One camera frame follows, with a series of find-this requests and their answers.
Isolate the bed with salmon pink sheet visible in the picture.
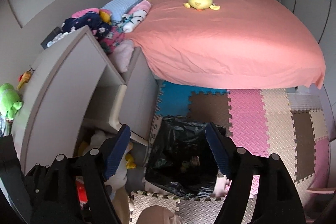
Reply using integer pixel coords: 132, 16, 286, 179
126, 0, 326, 89

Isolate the green frog plush toy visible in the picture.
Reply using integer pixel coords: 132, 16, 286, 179
0, 83, 23, 121

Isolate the left black gripper arm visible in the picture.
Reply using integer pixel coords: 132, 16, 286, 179
1, 135, 32, 223

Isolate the white duck plush toy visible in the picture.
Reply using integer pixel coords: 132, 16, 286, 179
79, 130, 137, 201

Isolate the beige desk with shelves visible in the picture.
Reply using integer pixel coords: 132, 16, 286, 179
11, 27, 158, 172

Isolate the pale pink fluffy blanket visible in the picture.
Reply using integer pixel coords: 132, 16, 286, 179
109, 39, 134, 73

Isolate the colourful foam puzzle floor mat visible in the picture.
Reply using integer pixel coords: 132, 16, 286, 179
128, 80, 332, 224

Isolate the yellow chick plush toy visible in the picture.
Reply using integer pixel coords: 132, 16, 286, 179
183, 0, 221, 11

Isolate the yellow banana toy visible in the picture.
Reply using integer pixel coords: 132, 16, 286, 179
17, 69, 34, 90

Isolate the white crumpled cloth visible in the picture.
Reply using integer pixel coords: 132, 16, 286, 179
46, 32, 72, 48

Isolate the black lined trash bin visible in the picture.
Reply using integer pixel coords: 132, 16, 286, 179
145, 115, 230, 198

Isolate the light blue knitted blanket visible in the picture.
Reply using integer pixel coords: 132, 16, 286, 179
102, 0, 143, 23

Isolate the white pink plush toy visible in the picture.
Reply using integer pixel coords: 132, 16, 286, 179
121, 0, 151, 33

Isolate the navy blue patterned blanket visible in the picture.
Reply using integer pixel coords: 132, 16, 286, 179
61, 11, 112, 40

